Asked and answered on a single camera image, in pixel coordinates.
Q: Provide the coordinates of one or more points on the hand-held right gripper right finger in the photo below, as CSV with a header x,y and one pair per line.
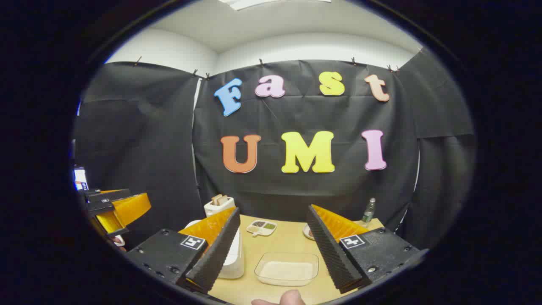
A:
x,y
328,245

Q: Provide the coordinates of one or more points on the white rice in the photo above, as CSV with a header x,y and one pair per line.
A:
x,y
288,271

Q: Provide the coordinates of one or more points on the toast bread slices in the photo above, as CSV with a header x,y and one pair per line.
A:
x,y
219,199

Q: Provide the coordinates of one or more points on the clear rice container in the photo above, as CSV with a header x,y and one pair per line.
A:
x,y
288,271

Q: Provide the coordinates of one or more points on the white blue printed box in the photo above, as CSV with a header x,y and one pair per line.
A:
x,y
80,178

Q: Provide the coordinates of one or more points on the white rice cooker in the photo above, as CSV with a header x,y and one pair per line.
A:
x,y
233,258

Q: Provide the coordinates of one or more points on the ceiling light panel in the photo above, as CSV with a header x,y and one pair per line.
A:
x,y
262,3

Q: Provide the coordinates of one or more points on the white toaster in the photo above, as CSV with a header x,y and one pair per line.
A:
x,y
217,208

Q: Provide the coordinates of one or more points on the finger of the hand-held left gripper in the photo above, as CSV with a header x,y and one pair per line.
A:
x,y
110,222
127,207

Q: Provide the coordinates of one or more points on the white round plate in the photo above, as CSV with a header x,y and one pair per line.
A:
x,y
306,231

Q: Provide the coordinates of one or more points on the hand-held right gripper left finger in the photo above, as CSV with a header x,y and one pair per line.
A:
x,y
220,245

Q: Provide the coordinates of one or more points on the white divided grain dish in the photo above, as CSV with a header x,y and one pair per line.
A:
x,y
261,227

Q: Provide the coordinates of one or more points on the clear plastic water bottle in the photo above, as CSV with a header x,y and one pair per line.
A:
x,y
368,214

